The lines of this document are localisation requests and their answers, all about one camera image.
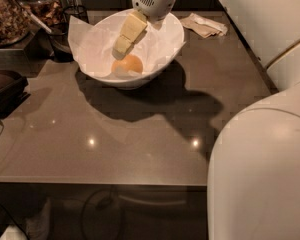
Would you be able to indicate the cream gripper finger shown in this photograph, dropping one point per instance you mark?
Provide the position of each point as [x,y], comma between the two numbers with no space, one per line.
[132,29]

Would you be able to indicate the orange fruit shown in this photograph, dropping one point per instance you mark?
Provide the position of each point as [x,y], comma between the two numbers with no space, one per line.
[128,63]

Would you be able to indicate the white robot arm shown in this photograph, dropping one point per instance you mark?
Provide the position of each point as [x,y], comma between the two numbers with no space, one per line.
[253,183]

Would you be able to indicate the white bowl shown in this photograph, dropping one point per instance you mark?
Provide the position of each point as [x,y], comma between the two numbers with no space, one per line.
[166,44]

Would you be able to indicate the white paper liner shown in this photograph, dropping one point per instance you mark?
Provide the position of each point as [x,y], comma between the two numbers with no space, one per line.
[93,44]

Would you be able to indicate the crumpled beige napkin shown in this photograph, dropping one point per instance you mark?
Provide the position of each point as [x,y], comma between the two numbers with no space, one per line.
[204,27]

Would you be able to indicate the small glass snack jar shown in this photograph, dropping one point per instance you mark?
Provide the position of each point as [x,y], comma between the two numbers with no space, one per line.
[49,12]

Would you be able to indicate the large glass snack jar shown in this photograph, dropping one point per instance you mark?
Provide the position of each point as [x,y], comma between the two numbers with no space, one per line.
[14,24]

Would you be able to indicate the dark brown device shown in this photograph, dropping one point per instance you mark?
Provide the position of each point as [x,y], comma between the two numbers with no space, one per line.
[12,91]

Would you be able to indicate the black wire cup holder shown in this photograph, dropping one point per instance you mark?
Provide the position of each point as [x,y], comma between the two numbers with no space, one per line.
[59,36]

